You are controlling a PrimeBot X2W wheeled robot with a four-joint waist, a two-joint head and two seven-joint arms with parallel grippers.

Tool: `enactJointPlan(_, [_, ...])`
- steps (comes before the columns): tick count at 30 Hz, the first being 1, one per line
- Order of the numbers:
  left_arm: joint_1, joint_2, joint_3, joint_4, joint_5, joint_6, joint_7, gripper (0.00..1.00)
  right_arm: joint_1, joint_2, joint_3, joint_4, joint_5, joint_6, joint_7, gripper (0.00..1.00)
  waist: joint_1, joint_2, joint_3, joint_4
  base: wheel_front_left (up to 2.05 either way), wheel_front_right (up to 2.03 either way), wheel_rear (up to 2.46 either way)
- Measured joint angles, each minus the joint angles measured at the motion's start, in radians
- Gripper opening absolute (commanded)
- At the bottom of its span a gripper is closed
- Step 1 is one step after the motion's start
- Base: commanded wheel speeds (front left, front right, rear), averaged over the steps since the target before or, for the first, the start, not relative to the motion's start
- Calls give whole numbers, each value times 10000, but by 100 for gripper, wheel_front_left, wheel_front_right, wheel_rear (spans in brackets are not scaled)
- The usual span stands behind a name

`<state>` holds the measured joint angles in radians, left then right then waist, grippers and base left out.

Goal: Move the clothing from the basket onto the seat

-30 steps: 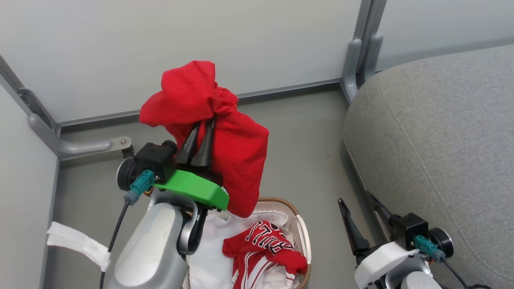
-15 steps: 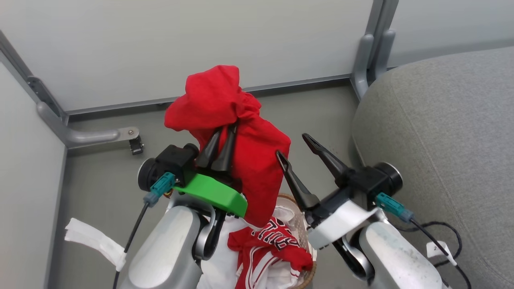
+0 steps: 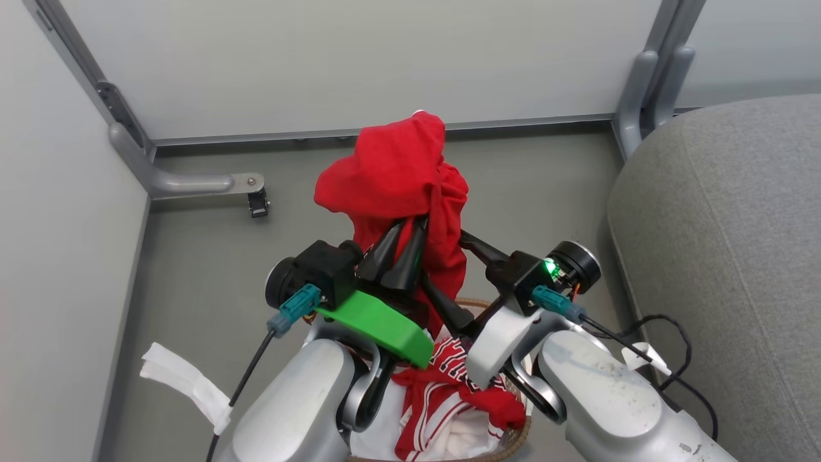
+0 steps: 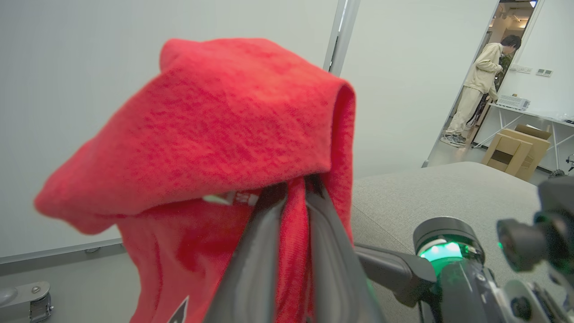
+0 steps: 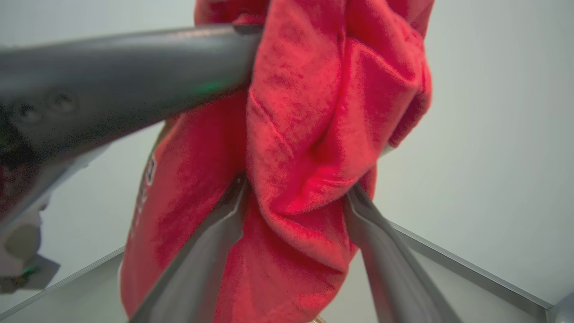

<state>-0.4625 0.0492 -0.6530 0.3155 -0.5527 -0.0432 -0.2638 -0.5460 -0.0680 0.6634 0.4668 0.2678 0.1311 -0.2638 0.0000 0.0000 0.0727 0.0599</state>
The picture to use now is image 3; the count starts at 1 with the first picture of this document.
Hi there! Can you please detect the green-covered left gripper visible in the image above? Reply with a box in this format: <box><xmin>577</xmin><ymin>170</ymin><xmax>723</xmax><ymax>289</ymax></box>
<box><xmin>314</xmin><ymin>217</ymin><xmax>435</xmax><ymax>370</ymax></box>

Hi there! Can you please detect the white-covered right gripper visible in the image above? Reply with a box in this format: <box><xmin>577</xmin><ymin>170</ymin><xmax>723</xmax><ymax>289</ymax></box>
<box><xmin>421</xmin><ymin>230</ymin><xmax>547</xmax><ymax>389</ymax></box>

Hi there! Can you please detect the plain red garment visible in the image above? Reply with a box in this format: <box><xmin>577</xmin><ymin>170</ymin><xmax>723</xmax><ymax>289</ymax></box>
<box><xmin>313</xmin><ymin>110</ymin><xmax>470</xmax><ymax>338</ymax></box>

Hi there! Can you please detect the red white striped jersey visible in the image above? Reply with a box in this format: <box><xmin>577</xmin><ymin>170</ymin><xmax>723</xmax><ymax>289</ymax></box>
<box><xmin>393</xmin><ymin>324</ymin><xmax>528</xmax><ymax>462</ymax></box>

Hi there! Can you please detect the white cloth basket liner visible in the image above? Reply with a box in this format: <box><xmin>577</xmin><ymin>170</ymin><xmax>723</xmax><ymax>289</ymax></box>
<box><xmin>350</xmin><ymin>372</ymin><xmax>507</xmax><ymax>462</ymax></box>

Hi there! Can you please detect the white basket with brown rim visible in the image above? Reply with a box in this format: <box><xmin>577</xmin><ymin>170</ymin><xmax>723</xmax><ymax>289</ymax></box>
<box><xmin>346</xmin><ymin>298</ymin><xmax>534</xmax><ymax>462</ymax></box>

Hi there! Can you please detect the grey partition foot with plate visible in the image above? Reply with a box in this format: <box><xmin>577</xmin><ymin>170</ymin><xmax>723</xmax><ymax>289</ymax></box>
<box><xmin>108</xmin><ymin>122</ymin><xmax>266</xmax><ymax>200</ymax></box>

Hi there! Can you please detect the grey upright partition foot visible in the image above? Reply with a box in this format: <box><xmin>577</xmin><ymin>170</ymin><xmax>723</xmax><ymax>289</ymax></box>
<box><xmin>653</xmin><ymin>44</ymin><xmax>697</xmax><ymax>130</ymax></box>
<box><xmin>614</xmin><ymin>50</ymin><xmax>660</xmax><ymax>161</ymax></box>

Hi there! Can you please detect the grey fabric sofa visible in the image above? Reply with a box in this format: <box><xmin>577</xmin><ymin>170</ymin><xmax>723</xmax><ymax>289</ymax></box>
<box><xmin>606</xmin><ymin>94</ymin><xmax>821</xmax><ymax>462</ymax></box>

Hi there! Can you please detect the teal right cable connector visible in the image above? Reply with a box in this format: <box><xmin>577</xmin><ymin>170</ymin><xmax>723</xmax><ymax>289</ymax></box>
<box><xmin>532</xmin><ymin>285</ymin><xmax>586</xmax><ymax>324</ymax></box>

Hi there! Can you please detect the teal cable connector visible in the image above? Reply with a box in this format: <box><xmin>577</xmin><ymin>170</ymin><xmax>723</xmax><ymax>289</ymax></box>
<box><xmin>532</xmin><ymin>285</ymin><xmax>586</xmax><ymax>324</ymax></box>
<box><xmin>267</xmin><ymin>283</ymin><xmax>322</xmax><ymax>339</ymax></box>

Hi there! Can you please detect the teal left cable connector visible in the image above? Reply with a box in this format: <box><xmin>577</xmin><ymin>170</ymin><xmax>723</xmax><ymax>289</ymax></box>
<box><xmin>267</xmin><ymin>283</ymin><xmax>322</xmax><ymax>339</ymax></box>

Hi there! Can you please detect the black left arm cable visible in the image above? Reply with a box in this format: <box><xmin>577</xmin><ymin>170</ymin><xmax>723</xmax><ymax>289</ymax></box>
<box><xmin>205</xmin><ymin>327</ymin><xmax>278</xmax><ymax>462</ymax></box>

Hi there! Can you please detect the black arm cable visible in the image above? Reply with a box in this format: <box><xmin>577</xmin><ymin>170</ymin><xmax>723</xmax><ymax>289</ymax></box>
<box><xmin>205</xmin><ymin>327</ymin><xmax>278</xmax><ymax>462</ymax></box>
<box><xmin>577</xmin><ymin>313</ymin><xmax>720</xmax><ymax>442</ymax></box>

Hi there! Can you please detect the white cable tag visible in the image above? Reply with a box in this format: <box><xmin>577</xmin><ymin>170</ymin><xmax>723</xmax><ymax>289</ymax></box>
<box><xmin>621</xmin><ymin>342</ymin><xmax>673</xmax><ymax>377</ymax></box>

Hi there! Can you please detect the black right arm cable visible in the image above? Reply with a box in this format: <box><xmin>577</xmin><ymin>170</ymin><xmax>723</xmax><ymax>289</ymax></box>
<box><xmin>577</xmin><ymin>313</ymin><xmax>720</xmax><ymax>442</ymax></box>

